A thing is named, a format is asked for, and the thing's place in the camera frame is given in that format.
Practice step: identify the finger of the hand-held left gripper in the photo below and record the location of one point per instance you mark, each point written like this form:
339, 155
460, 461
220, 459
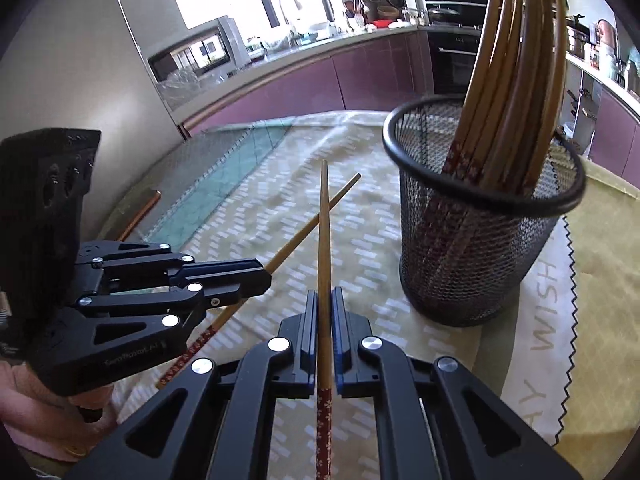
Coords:
230, 277
135, 297

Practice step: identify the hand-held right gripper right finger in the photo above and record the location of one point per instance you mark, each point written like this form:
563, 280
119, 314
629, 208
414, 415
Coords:
339, 340

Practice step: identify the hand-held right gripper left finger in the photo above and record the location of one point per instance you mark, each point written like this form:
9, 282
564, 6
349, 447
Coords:
311, 340

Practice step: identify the red-patterned wooden chopstick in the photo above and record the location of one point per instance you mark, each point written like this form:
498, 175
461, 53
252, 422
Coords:
295, 241
324, 260

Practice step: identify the black mesh utensil holder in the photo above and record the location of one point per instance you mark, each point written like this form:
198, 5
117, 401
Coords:
450, 270

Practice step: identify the bunch of wooden chopsticks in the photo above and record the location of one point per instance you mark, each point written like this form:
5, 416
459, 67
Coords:
505, 85

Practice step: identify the person's left hand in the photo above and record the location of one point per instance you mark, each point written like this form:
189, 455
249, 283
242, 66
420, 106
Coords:
92, 396

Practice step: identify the brown wooden bar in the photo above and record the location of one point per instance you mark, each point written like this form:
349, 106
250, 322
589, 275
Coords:
142, 212

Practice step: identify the green and grey quilted cloth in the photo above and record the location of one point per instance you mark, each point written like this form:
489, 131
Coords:
235, 170

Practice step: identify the grey refrigerator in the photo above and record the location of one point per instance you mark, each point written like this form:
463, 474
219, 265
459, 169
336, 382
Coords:
100, 85

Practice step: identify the beige and yellow printed tablecloth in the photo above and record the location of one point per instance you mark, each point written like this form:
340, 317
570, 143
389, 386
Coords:
350, 150

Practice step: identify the clear plastic bag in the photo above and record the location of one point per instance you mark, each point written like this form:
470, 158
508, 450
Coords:
185, 82

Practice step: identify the purple kitchen counter cabinets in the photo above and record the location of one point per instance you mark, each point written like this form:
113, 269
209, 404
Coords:
310, 80
617, 130

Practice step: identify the silver microwave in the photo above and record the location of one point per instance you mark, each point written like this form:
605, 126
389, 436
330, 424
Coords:
190, 55

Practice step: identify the red bowl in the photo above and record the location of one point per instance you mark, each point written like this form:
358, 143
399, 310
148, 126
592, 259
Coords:
382, 24

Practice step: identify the black built-in oven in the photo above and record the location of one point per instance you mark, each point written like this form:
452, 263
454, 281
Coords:
452, 60

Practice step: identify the woven basket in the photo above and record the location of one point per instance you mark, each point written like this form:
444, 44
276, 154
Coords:
386, 11

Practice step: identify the black wok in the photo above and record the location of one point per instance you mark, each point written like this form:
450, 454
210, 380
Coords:
442, 14

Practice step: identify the steel pot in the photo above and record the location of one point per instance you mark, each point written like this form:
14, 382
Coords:
577, 42

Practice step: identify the copper-coloured container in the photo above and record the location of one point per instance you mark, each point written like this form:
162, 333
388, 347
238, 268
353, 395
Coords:
606, 35

